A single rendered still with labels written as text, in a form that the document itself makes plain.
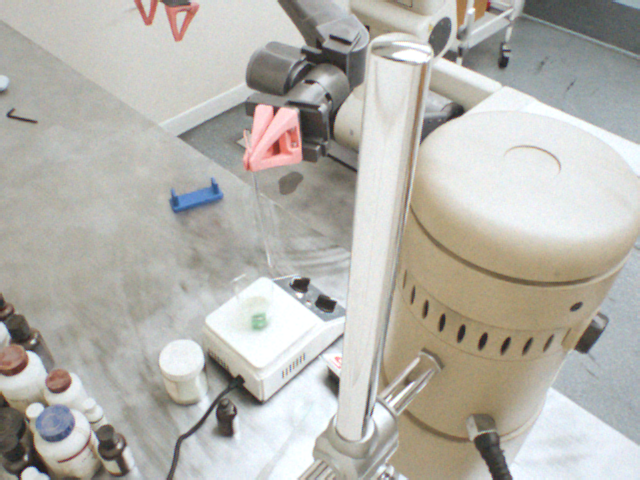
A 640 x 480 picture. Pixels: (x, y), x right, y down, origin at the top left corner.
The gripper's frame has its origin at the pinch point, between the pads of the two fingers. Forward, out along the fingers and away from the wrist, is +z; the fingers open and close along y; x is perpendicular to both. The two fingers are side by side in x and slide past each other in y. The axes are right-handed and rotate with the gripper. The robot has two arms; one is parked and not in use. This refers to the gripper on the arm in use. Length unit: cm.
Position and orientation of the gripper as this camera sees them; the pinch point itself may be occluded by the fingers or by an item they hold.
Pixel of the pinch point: (251, 162)
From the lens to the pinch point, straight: 67.3
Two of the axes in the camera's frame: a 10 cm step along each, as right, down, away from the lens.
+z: -4.5, 6.2, -6.5
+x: 0.8, 7.5, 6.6
